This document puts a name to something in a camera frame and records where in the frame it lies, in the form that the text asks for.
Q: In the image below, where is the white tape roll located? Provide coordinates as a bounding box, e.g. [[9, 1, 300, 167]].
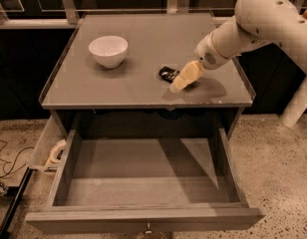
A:
[[46, 139, 66, 164]]

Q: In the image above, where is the black rxbar chocolate wrapper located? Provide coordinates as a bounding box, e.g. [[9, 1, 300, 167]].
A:
[[158, 67, 179, 83]]

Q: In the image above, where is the open grey top drawer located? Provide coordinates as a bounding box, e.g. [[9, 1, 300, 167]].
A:
[[26, 128, 265, 234]]

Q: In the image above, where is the white ceramic bowl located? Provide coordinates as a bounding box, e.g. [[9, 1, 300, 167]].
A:
[[89, 36, 129, 69]]

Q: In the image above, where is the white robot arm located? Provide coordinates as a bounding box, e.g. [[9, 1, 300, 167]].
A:
[[169, 0, 307, 127]]

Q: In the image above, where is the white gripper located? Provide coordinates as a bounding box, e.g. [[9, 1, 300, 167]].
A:
[[169, 34, 229, 93]]

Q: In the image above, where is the metal rail frame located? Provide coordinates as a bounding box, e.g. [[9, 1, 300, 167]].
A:
[[0, 0, 307, 30]]

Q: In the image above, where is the metal drawer knob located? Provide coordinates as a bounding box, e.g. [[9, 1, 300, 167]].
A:
[[145, 222, 153, 235]]

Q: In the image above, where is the grey wooden cabinet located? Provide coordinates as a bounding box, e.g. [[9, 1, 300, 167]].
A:
[[40, 13, 255, 131]]

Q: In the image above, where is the clear plastic side bin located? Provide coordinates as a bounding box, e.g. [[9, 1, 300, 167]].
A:
[[28, 117, 65, 172]]

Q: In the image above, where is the small object on floor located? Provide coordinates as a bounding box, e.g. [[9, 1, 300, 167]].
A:
[[0, 179, 9, 197]]

